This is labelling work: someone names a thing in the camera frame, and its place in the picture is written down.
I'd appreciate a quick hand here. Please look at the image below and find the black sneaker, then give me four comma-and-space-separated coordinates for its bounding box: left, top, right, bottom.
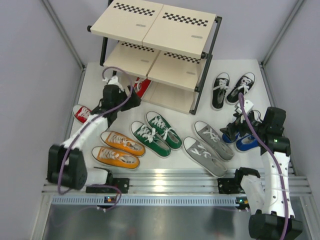
211, 72, 230, 110
226, 72, 256, 104

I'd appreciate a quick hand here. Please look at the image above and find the blue sneaker right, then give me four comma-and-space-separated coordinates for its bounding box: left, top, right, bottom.
235, 134, 259, 152

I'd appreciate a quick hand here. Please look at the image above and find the black sneaker right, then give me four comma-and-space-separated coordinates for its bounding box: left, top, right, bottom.
226, 72, 256, 104

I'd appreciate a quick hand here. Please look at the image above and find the grey sneaker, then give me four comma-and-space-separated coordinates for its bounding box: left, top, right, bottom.
182, 136, 227, 178
193, 120, 235, 162

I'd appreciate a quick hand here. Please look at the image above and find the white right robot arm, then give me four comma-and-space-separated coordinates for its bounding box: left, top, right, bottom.
221, 106, 303, 240

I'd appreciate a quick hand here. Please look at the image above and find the blue sneaker left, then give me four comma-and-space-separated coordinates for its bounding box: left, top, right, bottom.
222, 133, 239, 145

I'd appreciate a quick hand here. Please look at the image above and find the grey sneaker lower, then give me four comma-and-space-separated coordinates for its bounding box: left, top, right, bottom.
182, 136, 227, 178

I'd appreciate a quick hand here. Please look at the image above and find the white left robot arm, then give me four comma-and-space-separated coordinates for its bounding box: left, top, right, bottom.
47, 84, 141, 195

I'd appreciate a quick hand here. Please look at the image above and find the beige three-tier shoe shelf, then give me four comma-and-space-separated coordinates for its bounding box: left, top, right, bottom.
87, 0, 222, 114

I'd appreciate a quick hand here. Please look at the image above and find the orange sneaker lower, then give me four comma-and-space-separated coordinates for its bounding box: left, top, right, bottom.
91, 146, 140, 170

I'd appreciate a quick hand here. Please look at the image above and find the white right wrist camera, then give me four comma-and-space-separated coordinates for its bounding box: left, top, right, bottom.
235, 99, 254, 115

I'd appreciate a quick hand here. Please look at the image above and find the black sneaker left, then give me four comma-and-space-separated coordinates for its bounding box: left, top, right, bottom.
211, 72, 230, 110

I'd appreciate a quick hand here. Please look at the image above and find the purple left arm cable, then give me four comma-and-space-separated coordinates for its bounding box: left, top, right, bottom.
57, 66, 135, 210

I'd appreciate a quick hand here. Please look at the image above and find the orange sneaker upper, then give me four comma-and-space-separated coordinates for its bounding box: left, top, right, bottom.
100, 130, 146, 157

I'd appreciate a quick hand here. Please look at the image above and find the green sneaker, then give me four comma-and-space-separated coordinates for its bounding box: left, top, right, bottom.
145, 111, 182, 150
130, 121, 172, 158

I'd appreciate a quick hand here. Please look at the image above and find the blue sneaker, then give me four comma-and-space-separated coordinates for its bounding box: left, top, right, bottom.
222, 133, 239, 145
235, 134, 259, 152

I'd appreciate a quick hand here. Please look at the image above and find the grey sneaker upper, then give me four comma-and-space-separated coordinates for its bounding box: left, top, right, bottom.
193, 120, 235, 162

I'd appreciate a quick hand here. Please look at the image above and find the red sneaker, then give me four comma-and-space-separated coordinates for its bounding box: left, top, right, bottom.
72, 104, 91, 124
133, 77, 151, 98

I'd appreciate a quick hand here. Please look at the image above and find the orange sneaker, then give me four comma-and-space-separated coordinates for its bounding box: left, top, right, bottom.
91, 146, 140, 170
100, 130, 146, 157

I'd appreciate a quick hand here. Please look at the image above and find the aluminium mounting rail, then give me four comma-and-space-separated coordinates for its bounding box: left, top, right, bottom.
41, 167, 313, 208

